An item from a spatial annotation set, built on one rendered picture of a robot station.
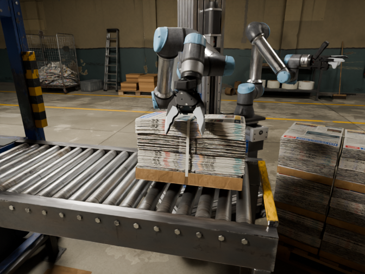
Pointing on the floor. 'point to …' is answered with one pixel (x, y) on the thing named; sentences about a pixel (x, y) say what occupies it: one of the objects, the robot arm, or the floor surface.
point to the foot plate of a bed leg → (53, 256)
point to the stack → (321, 194)
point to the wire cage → (57, 69)
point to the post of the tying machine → (18, 35)
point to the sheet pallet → (138, 84)
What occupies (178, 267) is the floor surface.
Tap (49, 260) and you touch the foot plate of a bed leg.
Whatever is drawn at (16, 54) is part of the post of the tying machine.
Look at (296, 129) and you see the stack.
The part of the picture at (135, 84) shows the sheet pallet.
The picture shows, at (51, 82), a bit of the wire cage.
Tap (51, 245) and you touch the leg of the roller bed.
